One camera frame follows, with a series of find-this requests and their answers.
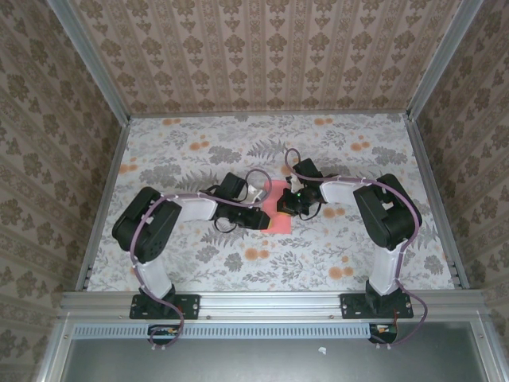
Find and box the pink cloth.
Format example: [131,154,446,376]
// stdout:
[260,179,293,235]

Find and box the grey metal sheet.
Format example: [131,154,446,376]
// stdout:
[61,336,492,382]

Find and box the floral patterned table cover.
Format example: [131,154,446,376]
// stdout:
[85,114,459,294]

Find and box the thin black left gripper cable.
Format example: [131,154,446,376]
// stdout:
[214,216,240,234]

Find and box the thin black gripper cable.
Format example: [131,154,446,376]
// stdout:
[214,216,240,234]
[296,202,324,221]

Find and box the thin black right gripper cable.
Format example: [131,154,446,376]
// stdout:
[296,202,324,221]

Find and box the long aluminium frame beam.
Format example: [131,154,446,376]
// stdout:
[59,289,492,320]

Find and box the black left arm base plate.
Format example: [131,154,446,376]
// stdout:
[130,293,200,320]

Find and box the grey slotted cable duct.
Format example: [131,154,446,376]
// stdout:
[73,323,377,338]

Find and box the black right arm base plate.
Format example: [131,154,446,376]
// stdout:
[340,293,414,320]

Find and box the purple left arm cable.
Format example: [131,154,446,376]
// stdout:
[130,168,272,353]

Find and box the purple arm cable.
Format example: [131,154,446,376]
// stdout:
[130,168,272,353]
[284,147,429,351]

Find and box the aluminium side rail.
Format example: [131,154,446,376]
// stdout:
[404,114,471,290]
[75,119,132,291]

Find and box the black connector board with wires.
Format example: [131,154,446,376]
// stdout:
[147,324,181,345]
[367,322,399,344]

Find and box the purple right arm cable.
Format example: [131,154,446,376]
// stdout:
[284,147,429,351]

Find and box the slanted aluminium frame post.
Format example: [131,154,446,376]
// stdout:
[50,0,132,125]
[406,0,484,120]

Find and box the aluminium frame around metal sheet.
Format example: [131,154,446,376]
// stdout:
[34,311,509,382]

